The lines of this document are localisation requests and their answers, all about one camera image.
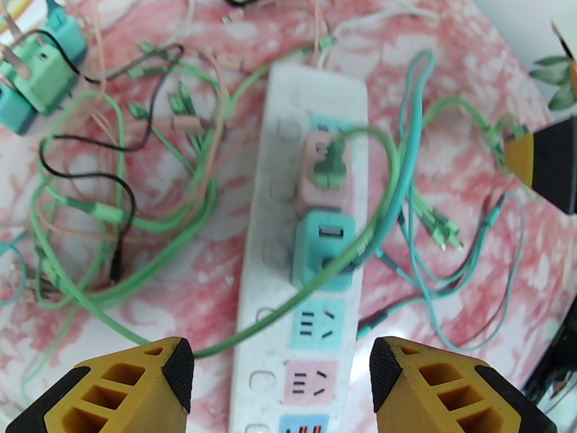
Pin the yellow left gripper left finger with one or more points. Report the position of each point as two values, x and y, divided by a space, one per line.
112 390

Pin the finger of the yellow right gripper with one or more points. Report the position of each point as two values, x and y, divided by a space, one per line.
550 165

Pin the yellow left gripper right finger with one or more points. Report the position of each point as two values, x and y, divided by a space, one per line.
451 399

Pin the white power strip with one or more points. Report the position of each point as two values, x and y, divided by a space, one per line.
257 296

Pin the teal USB charger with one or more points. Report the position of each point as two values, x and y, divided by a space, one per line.
13 111
63 32
311 260

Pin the pink USB charger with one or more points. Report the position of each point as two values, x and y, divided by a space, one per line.
311 196

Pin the mint green USB charger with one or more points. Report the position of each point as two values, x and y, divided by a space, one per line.
38 77

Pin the pink marble table mat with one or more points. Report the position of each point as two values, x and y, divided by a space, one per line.
135 377

